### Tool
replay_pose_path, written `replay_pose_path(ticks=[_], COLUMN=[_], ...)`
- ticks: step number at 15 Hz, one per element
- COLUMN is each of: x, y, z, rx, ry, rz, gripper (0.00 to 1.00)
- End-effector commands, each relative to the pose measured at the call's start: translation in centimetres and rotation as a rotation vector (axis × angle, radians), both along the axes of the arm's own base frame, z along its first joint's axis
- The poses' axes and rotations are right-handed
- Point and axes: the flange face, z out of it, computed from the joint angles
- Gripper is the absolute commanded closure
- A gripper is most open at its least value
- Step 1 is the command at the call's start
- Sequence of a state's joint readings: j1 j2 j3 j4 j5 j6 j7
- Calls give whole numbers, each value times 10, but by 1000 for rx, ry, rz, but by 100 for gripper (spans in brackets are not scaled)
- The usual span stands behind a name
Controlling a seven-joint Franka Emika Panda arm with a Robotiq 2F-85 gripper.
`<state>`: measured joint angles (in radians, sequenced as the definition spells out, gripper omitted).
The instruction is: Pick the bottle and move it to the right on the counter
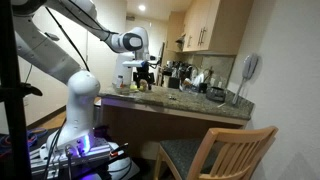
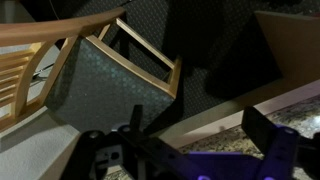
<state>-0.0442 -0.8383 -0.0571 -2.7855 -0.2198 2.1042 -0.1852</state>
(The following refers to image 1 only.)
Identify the wooden chair with grey seat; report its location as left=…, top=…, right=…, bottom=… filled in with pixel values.
left=153, top=125, right=280, bottom=180

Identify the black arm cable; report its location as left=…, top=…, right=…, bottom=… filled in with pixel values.
left=44, top=6, right=92, bottom=73

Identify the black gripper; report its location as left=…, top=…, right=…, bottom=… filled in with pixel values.
left=132, top=65, right=156, bottom=91

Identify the grey range hood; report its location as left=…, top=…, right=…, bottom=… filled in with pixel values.
left=175, top=32, right=186, bottom=45

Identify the white wall phone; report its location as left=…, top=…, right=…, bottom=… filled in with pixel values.
left=241, top=53, right=260, bottom=81

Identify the black mug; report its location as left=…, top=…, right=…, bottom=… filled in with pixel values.
left=198, top=82, right=209, bottom=94

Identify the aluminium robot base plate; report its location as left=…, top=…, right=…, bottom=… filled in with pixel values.
left=29, top=134, right=130, bottom=176

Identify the white bottle with blue cap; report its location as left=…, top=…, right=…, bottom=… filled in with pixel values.
left=116, top=75, right=125, bottom=90

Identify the white dishes stack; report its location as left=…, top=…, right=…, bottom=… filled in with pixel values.
left=191, top=71, right=206, bottom=88

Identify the beige upper cabinet with handles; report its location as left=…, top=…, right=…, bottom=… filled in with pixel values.
left=182, top=0, right=255, bottom=56

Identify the beige tall corner cabinet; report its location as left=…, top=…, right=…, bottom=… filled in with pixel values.
left=165, top=11, right=186, bottom=53

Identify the black coffee maker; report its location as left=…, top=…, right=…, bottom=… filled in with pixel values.
left=161, top=61, right=183, bottom=90

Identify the grey phone cord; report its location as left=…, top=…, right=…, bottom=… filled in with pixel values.
left=231, top=77, right=248, bottom=107

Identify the blue cable bundle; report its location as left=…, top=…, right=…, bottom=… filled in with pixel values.
left=0, top=127, right=48, bottom=158

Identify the black tripod pole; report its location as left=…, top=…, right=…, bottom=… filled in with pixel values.
left=0, top=0, right=44, bottom=180

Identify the black round pot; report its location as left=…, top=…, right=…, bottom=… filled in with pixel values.
left=205, top=86, right=227, bottom=103

